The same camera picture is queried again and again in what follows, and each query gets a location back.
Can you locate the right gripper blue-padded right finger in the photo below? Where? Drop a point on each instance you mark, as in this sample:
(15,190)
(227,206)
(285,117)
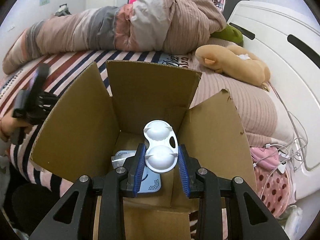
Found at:
(247,216)

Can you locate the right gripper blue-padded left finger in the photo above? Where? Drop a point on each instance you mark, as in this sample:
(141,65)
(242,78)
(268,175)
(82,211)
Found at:
(72,217)

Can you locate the light blue square device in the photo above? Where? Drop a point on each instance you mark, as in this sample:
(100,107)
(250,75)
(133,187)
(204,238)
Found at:
(151,181)

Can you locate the white double-cup lens case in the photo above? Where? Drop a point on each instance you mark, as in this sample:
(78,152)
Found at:
(162,153)

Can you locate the brown cardboard box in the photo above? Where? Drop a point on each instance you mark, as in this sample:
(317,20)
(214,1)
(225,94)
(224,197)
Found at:
(92,120)

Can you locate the person's left hand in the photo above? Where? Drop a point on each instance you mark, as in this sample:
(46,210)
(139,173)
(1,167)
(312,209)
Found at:
(9,124)

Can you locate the grey patterned left sleeve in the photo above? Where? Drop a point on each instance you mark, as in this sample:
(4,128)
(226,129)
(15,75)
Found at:
(4,170)

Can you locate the pink polka dot cloth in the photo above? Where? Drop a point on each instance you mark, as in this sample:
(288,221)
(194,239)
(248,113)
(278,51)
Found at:
(273,181)

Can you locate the white tissue pack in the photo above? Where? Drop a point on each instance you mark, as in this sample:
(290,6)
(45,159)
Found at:
(291,220)

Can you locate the pink ribbed bed sheet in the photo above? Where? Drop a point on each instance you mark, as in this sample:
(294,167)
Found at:
(262,114)

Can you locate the tan plush toy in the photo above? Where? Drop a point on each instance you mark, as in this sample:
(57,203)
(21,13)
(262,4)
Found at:
(236,62)

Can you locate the rolled pink grey duvet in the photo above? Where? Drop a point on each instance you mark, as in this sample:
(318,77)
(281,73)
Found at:
(171,26)

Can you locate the green plush toy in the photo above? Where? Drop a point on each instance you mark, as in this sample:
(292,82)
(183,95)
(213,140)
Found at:
(230,34)

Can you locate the white bed headboard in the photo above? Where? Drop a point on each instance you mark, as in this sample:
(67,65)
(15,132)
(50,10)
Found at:
(288,42)

